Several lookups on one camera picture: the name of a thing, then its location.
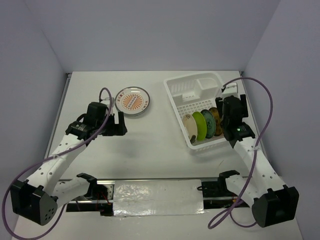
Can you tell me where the orange sunburst plate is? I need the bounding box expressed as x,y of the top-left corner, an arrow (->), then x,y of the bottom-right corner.
209,107 -> 223,137

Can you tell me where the teal patterned plate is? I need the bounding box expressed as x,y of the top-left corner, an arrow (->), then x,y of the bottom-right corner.
200,109 -> 216,139

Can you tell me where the lime green plate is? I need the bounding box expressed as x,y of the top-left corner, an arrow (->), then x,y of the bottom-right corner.
192,111 -> 207,141

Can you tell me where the cream plate with black blot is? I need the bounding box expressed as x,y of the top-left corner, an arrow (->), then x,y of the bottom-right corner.
182,114 -> 198,144

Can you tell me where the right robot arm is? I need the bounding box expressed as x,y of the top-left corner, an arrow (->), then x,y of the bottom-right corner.
215,94 -> 299,228

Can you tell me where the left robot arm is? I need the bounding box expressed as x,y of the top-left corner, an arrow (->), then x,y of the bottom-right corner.
10,102 -> 128,226

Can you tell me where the white plastic dish rack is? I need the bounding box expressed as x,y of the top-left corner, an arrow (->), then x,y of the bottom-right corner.
163,71 -> 251,157

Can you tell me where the silver foil tape sheet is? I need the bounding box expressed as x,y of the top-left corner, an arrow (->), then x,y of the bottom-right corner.
113,179 -> 205,217

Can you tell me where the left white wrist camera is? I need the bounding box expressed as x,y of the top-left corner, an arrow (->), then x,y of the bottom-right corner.
100,97 -> 116,113

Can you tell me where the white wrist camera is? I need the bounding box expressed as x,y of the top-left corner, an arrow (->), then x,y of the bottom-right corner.
221,82 -> 239,99
100,97 -> 116,113

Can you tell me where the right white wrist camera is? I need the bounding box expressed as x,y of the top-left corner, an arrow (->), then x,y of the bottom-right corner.
221,82 -> 239,99

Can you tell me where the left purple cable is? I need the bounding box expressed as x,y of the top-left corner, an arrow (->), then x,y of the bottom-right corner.
1,87 -> 112,238

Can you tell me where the purple cable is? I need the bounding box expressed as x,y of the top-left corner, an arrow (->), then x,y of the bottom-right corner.
207,77 -> 274,230
1,87 -> 112,238

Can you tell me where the black metal base rail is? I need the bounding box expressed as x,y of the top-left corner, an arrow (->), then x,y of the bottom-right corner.
66,179 -> 237,217

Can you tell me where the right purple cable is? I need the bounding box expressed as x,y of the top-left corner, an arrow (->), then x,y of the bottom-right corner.
207,77 -> 274,230

